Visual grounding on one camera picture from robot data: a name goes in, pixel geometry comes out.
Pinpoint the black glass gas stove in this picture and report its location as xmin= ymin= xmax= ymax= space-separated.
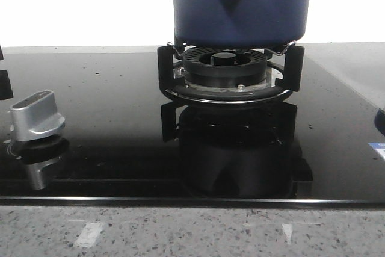
xmin=1 ymin=48 xmax=384 ymax=208

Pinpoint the blue white stove label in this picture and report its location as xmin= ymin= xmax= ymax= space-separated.
xmin=368 ymin=143 xmax=385 ymax=159

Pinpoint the black pot support grate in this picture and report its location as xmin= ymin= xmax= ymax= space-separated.
xmin=157 ymin=42 xmax=304 ymax=106

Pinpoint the black left burner grate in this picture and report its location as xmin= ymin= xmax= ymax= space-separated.
xmin=0 ymin=46 xmax=14 ymax=101

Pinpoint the dark blue cooking pot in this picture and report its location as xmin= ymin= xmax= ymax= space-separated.
xmin=173 ymin=0 xmax=309 ymax=49

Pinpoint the silver stove control knob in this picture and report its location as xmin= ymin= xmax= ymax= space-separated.
xmin=10 ymin=90 xmax=66 ymax=141

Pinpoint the black round gas burner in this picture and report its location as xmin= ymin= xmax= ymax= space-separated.
xmin=182 ymin=47 xmax=267 ymax=88

